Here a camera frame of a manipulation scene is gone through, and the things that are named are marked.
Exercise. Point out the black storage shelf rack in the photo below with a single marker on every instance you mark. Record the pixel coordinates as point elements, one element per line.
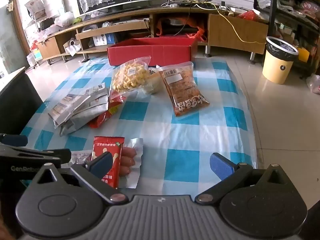
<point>287,15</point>

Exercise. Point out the small white printed packet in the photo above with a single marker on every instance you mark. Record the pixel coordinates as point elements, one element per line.
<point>80,156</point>

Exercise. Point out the yellow trash bin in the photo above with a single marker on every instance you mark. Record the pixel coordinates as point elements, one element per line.
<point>277,65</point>

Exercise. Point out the white and blue box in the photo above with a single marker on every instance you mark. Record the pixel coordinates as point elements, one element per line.
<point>105,39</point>

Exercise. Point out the orange plastic bag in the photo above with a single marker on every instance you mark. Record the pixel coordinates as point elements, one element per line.
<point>200,33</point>

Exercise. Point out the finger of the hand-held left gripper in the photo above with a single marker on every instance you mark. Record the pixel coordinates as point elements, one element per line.
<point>50,153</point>
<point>15,140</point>

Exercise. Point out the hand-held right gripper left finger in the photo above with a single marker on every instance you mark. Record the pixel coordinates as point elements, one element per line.
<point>101,165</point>

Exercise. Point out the white plastic bag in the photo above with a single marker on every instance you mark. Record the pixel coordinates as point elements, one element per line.
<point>314,83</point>

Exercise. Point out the clear bag of yellow waffles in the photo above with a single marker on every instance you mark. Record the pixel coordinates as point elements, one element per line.
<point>130,77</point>

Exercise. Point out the red cardboard box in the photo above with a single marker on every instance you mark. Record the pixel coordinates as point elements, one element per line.
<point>150,52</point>

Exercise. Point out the red plastic bag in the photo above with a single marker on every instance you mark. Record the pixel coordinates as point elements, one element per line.
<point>250,15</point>

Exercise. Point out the orange-brown snack packet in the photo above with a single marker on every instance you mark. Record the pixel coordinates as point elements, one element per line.
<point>185,92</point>

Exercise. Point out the red sausage packet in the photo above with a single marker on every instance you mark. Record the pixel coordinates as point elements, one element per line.
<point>107,146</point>

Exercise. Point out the red crinkled snack packet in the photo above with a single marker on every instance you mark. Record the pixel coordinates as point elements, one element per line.
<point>107,115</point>

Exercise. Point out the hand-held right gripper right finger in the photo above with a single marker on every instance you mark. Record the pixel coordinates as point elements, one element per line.
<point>221,166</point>

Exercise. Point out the silver media player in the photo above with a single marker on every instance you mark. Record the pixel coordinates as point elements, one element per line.
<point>130,22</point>

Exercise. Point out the blue checkered tablecloth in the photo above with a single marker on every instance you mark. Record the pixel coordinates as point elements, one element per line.
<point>175,140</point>

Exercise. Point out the black flat cooker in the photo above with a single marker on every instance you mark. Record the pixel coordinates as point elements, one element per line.
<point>175,28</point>

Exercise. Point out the small plastic drawer unit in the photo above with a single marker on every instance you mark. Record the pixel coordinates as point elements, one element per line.
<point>34,57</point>

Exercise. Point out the white steamed cake packet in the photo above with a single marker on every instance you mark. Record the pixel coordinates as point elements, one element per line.
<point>155,85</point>

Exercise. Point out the printed cardboard carton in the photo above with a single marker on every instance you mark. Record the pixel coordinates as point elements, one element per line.
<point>35,7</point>

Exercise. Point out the crumpled white bag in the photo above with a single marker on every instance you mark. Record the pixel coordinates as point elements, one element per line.
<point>72,47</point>

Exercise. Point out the wooden television stand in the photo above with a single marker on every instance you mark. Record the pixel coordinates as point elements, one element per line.
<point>237,27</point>

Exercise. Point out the black furniture piece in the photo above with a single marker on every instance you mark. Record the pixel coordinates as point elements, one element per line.
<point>17,100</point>

